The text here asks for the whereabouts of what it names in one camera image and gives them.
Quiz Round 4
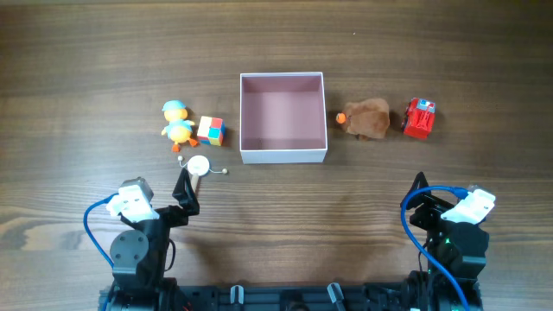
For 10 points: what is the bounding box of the yellow duck toy blue hat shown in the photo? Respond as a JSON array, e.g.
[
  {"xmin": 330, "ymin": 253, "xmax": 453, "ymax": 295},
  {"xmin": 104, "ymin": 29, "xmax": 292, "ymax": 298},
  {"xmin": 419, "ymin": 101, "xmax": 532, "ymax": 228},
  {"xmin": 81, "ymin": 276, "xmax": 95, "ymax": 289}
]
[{"xmin": 161, "ymin": 100, "xmax": 199, "ymax": 153}]

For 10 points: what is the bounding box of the red toy truck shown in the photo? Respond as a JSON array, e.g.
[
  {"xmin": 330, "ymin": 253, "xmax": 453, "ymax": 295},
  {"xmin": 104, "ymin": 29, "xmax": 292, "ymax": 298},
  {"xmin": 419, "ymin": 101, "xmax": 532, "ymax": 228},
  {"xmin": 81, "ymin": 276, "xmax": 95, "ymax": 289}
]
[{"xmin": 401, "ymin": 98, "xmax": 436, "ymax": 140}]

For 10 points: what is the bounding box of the colourful puzzle cube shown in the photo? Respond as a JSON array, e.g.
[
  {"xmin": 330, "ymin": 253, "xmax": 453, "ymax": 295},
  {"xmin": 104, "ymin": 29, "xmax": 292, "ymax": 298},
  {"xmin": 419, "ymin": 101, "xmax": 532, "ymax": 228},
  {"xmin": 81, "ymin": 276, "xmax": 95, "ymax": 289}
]
[{"xmin": 197, "ymin": 116, "xmax": 226, "ymax": 146}]

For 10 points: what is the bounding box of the brown plush toy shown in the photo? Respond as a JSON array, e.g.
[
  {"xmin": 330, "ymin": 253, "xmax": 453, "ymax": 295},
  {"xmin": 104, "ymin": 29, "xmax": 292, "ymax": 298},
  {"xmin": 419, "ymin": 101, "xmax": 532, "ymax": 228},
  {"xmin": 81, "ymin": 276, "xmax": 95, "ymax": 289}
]
[{"xmin": 335, "ymin": 98, "xmax": 390, "ymax": 141}]

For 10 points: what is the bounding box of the white cardboard box pink inside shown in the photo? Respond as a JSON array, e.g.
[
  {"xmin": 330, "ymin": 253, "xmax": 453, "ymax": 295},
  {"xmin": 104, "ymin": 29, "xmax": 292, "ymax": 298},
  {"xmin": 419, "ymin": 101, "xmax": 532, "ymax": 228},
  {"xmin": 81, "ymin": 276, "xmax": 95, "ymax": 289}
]
[{"xmin": 239, "ymin": 72, "xmax": 328, "ymax": 164}]

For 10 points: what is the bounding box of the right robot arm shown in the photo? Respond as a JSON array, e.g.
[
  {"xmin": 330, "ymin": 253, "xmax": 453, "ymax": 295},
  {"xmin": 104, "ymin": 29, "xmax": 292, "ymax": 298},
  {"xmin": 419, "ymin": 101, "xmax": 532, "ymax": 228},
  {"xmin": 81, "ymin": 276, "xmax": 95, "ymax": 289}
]
[{"xmin": 400, "ymin": 172, "xmax": 496, "ymax": 310}]

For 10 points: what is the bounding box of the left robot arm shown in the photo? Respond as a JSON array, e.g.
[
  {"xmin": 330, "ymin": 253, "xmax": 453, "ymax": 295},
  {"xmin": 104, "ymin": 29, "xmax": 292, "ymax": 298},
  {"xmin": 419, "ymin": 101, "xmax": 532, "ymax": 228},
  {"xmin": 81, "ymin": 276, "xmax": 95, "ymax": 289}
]
[{"xmin": 105, "ymin": 169, "xmax": 200, "ymax": 310}]

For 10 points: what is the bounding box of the white wooden rattle drum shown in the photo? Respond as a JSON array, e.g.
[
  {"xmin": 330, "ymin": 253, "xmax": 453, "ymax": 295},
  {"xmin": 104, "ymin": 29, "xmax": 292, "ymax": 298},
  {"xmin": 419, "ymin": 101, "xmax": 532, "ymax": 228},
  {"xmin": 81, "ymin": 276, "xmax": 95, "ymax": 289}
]
[{"xmin": 177, "ymin": 155, "xmax": 228, "ymax": 193}]

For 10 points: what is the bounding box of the right blue cable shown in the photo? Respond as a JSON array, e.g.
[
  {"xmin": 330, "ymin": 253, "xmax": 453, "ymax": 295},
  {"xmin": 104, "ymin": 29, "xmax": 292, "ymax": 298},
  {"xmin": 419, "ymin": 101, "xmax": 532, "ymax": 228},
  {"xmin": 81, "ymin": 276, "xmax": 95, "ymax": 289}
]
[{"xmin": 399, "ymin": 185, "xmax": 472, "ymax": 311}]

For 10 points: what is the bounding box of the blue cable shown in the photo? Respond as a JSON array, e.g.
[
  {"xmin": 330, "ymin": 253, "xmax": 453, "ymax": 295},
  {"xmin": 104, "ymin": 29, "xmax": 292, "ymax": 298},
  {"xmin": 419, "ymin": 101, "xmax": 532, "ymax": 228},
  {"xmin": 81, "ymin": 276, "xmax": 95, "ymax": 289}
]
[
  {"xmin": 82, "ymin": 193, "xmax": 120, "ymax": 269},
  {"xmin": 399, "ymin": 185, "xmax": 472, "ymax": 311}
]

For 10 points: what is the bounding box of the left blue cable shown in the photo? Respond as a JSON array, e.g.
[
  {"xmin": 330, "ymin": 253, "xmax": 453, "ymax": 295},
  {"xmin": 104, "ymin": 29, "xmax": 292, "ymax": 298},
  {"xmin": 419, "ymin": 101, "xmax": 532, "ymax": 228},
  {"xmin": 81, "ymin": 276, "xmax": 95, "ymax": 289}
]
[{"xmin": 82, "ymin": 193, "xmax": 120, "ymax": 269}]

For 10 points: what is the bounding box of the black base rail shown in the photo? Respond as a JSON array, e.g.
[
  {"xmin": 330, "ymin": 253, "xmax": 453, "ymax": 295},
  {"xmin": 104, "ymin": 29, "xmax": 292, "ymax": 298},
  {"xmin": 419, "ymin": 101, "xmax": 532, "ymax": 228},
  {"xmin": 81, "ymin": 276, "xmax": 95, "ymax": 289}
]
[{"xmin": 98, "ymin": 282, "xmax": 463, "ymax": 311}]

